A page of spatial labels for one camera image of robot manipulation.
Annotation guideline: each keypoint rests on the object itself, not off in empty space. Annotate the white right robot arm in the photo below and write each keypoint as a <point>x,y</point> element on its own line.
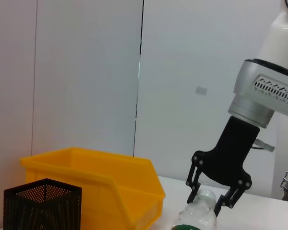
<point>249,100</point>

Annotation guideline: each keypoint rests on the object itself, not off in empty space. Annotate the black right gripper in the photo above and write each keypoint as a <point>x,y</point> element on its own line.
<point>232,155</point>

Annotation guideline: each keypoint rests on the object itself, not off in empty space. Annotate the yellow plastic storage bin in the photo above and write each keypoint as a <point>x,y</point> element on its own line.
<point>98,172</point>

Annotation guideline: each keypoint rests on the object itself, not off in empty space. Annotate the grey wall label sticker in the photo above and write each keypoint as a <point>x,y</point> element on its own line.
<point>201,90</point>

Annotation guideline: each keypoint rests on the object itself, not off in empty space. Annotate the black mesh pen holder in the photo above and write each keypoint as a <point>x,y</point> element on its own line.
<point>43,208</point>

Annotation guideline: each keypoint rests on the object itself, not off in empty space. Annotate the clear water bottle green label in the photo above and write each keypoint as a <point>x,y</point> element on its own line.
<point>199,213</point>

